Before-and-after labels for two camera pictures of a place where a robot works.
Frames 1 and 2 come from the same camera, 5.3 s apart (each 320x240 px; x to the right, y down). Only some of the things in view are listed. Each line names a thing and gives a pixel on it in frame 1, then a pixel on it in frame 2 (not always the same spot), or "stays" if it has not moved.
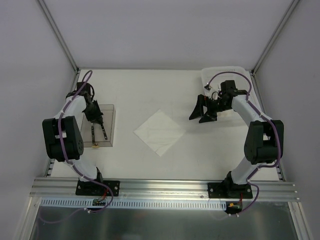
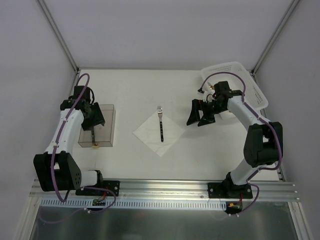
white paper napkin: (160, 132) stays
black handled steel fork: (104, 131) → (159, 111)
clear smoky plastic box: (109, 112) stays
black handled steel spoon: (93, 134) stays
